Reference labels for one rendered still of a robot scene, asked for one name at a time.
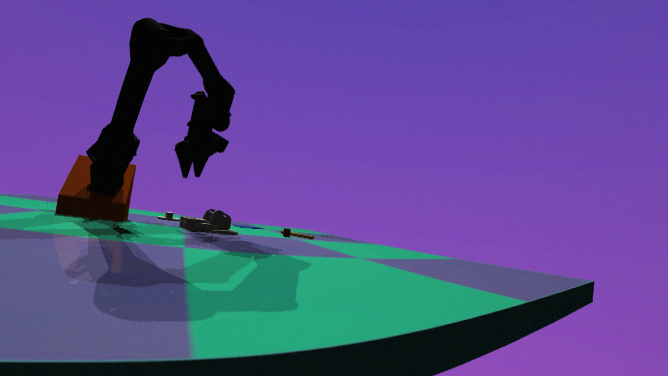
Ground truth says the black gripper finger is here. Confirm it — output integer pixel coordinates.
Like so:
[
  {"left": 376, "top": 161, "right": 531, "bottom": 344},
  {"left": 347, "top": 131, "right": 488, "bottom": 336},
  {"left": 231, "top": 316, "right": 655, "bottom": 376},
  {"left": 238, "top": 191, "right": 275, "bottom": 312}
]
[
  {"left": 176, "top": 151, "right": 193, "bottom": 179},
  {"left": 191, "top": 145, "right": 218, "bottom": 178}
]

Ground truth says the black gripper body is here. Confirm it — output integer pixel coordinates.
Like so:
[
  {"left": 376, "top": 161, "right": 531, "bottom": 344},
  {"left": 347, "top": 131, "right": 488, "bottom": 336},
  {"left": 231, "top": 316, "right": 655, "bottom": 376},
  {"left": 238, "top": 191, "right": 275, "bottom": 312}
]
[{"left": 175, "top": 116, "right": 221, "bottom": 154}]

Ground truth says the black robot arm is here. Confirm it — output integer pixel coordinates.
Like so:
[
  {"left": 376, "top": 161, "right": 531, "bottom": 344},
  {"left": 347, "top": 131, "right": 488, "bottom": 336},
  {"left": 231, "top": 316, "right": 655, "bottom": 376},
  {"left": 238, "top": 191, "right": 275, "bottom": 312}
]
[{"left": 86, "top": 18, "right": 235, "bottom": 197}]

